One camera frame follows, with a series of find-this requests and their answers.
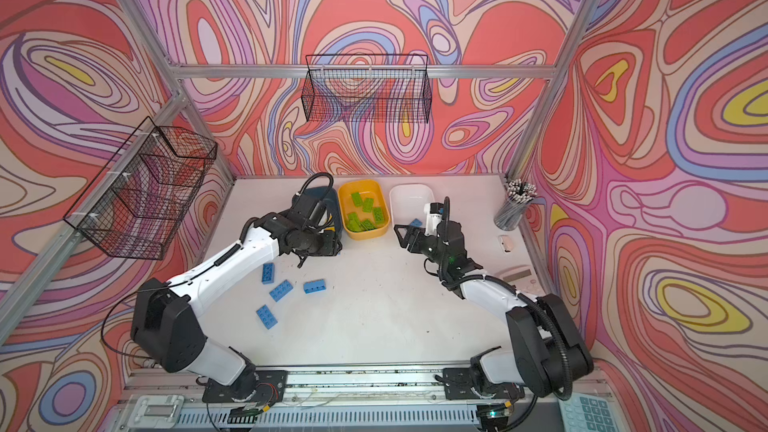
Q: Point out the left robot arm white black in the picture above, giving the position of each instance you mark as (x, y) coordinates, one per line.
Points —
(166, 317)

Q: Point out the grey metal handle plate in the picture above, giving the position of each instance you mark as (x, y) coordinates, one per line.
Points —
(156, 412)

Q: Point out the teal calculator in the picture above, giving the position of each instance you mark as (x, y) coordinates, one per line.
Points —
(584, 412)

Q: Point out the dark teal plastic bin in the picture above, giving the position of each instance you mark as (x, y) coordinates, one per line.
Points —
(330, 204)

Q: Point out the pink white calculator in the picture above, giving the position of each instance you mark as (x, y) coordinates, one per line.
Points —
(522, 274)

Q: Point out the yellow plastic bin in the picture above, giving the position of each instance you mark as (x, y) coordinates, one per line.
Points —
(366, 188)

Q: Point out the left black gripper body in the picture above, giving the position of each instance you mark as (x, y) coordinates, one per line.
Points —
(320, 244)

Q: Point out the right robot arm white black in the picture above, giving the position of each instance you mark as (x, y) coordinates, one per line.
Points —
(548, 353)

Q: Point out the left wall wire basket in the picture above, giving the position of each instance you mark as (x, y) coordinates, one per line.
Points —
(134, 208)

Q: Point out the back wall wire basket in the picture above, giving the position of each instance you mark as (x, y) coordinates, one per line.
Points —
(371, 88)

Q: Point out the green lego plate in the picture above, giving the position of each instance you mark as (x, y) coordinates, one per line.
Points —
(352, 223)

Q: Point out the cup of pens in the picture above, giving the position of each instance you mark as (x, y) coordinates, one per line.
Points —
(519, 195)

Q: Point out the white plastic bin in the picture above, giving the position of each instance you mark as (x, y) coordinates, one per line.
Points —
(410, 201)

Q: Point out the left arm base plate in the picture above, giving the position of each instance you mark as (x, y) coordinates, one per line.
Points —
(264, 387)

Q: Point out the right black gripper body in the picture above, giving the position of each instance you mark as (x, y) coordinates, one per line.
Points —
(430, 249)

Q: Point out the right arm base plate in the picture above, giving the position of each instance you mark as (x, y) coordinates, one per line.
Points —
(467, 384)

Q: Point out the front aluminium rail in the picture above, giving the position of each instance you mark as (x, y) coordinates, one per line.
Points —
(376, 397)

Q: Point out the wall wire basket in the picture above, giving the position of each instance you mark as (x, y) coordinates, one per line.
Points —
(134, 208)
(371, 88)

